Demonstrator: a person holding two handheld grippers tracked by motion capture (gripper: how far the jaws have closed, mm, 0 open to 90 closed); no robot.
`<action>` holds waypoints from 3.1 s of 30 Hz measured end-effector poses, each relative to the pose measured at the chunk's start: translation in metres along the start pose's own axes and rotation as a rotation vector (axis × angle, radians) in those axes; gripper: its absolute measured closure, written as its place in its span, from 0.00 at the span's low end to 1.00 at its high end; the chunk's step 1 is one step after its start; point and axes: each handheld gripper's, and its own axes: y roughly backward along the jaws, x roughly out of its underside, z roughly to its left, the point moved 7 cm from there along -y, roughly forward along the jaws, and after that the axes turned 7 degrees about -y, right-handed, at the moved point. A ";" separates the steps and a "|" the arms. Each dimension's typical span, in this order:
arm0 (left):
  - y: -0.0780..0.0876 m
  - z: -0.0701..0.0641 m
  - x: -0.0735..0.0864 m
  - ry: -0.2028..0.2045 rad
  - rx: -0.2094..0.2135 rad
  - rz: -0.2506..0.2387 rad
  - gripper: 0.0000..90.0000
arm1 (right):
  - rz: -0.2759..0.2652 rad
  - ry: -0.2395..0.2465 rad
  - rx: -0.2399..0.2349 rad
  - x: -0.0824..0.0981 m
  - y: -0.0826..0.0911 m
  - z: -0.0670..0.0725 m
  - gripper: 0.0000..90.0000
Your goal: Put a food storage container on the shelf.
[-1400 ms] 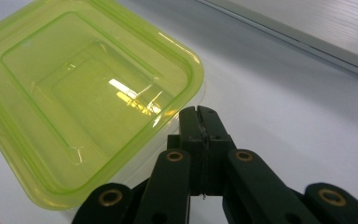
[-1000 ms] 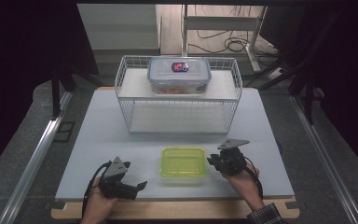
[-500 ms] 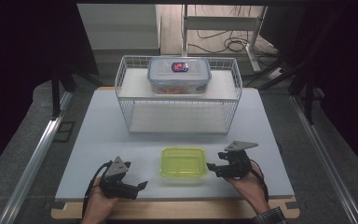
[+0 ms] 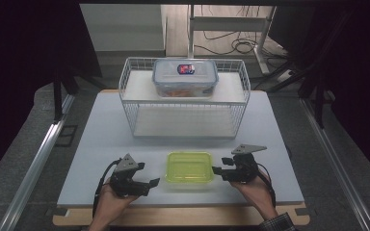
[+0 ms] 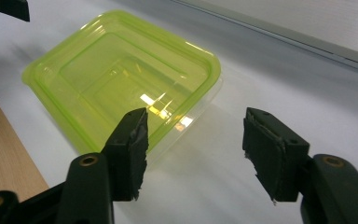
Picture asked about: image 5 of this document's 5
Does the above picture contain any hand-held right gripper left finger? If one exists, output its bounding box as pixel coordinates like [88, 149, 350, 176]
[101, 106, 150, 203]

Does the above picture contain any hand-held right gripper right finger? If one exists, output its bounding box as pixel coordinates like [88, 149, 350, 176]
[241, 106, 311, 203]

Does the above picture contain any green lid plastic container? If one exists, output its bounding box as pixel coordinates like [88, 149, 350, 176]
[21, 8, 224, 166]

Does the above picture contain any white wire shelf rack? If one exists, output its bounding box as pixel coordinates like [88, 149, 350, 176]
[171, 0, 358, 78]

